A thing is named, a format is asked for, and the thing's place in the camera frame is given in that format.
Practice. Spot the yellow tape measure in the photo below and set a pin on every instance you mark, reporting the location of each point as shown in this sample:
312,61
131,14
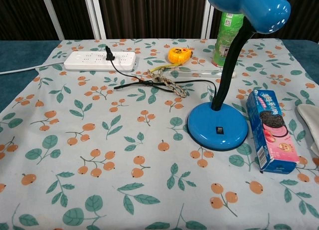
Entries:
178,55

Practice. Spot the white power strip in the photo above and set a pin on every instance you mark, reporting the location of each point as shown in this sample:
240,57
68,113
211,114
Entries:
82,61

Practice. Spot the blue desk lamp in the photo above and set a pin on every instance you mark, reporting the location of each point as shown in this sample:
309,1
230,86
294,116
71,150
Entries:
216,120

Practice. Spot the blue Oreo cookie box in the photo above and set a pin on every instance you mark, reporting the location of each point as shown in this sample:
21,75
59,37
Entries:
271,130

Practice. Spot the green snack can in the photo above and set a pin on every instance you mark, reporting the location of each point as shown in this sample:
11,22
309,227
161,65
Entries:
221,48

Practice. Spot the white shoe insole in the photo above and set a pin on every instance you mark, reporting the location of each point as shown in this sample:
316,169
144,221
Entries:
311,125

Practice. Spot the floral tablecloth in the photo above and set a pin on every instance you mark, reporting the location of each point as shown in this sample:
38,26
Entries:
99,165

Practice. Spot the white double frame post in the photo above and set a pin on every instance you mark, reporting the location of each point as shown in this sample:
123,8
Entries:
96,15

